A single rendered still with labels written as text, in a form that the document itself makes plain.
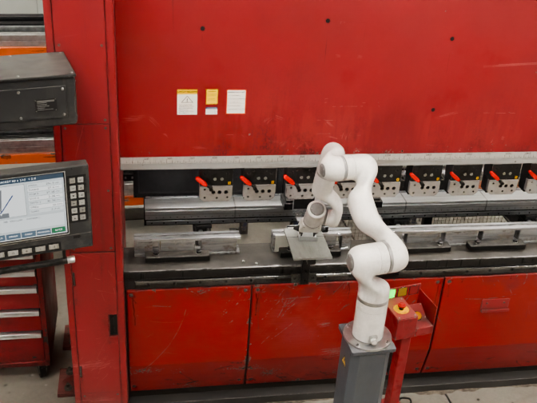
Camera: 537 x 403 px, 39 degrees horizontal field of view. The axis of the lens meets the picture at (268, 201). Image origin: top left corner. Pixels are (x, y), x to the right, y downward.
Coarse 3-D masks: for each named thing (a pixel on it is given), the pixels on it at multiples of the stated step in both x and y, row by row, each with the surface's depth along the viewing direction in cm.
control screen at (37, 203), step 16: (48, 176) 280; (0, 192) 275; (16, 192) 278; (32, 192) 280; (48, 192) 283; (64, 192) 285; (0, 208) 278; (16, 208) 281; (32, 208) 283; (48, 208) 286; (64, 208) 289; (0, 224) 281; (16, 224) 284; (32, 224) 286; (48, 224) 289; (64, 224) 292; (0, 240) 284
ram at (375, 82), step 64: (128, 0) 302; (192, 0) 306; (256, 0) 310; (320, 0) 314; (384, 0) 319; (448, 0) 323; (512, 0) 328; (128, 64) 315; (192, 64) 319; (256, 64) 323; (320, 64) 328; (384, 64) 333; (448, 64) 337; (512, 64) 342; (128, 128) 328; (192, 128) 333; (256, 128) 338; (320, 128) 343; (384, 128) 348; (448, 128) 353; (512, 128) 359
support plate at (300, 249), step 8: (288, 232) 366; (296, 232) 366; (320, 232) 368; (288, 240) 360; (296, 240) 360; (320, 240) 361; (296, 248) 354; (304, 248) 354; (312, 248) 355; (320, 248) 355; (296, 256) 348; (304, 256) 348; (312, 256) 349; (320, 256) 349; (328, 256) 350
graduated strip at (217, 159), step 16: (128, 160) 336; (144, 160) 337; (160, 160) 338; (176, 160) 339; (192, 160) 341; (208, 160) 342; (224, 160) 343; (240, 160) 344; (256, 160) 346; (272, 160) 347; (288, 160) 348; (304, 160) 350
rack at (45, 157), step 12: (0, 48) 452; (12, 48) 454; (24, 48) 455; (36, 48) 457; (0, 156) 485; (12, 156) 486; (24, 156) 488; (36, 156) 490; (48, 156) 492; (132, 204) 522; (240, 228) 550
